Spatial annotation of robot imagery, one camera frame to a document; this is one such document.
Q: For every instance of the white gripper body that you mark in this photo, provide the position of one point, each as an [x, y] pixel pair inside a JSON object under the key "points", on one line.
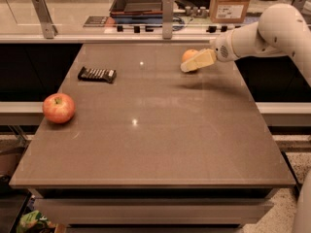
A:
{"points": [[221, 49]]}

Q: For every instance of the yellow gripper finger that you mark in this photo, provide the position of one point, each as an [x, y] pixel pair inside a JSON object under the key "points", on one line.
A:
{"points": [[203, 58]]}

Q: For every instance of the orange fruit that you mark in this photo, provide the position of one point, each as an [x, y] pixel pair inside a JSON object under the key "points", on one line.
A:
{"points": [[188, 54]]}

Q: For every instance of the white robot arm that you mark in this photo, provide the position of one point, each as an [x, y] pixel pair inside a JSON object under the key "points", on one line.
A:
{"points": [[280, 30]]}

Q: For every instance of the red apple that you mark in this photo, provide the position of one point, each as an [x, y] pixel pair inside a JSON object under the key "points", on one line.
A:
{"points": [[58, 108]]}

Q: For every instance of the cardboard box with label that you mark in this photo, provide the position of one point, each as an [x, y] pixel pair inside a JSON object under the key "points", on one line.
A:
{"points": [[230, 3]]}

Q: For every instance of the open dark tray bin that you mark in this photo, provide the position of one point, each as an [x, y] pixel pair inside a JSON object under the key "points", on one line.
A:
{"points": [[136, 7]]}

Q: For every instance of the black chocolate bar wrapper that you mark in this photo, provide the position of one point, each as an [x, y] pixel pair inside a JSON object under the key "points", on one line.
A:
{"points": [[97, 75]]}

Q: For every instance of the table drawer front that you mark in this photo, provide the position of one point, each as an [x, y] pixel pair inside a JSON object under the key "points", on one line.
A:
{"points": [[154, 211]]}

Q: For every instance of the glass barrier panel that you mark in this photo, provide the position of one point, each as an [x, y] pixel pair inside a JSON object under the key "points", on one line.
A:
{"points": [[79, 21]]}

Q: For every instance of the green snack bag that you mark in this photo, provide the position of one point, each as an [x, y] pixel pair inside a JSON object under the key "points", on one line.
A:
{"points": [[35, 222]]}

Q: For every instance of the middle metal glass bracket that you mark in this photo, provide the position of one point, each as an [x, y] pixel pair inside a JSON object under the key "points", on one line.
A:
{"points": [[167, 19]]}

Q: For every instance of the metal glass bracket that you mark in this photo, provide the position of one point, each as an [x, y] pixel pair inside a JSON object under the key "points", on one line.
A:
{"points": [[48, 28], [167, 19], [299, 4]]}

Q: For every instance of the right metal glass bracket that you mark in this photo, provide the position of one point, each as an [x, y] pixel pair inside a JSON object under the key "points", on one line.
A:
{"points": [[299, 4]]}

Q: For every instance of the left metal glass bracket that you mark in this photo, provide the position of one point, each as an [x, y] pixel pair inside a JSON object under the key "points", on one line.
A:
{"points": [[48, 28]]}

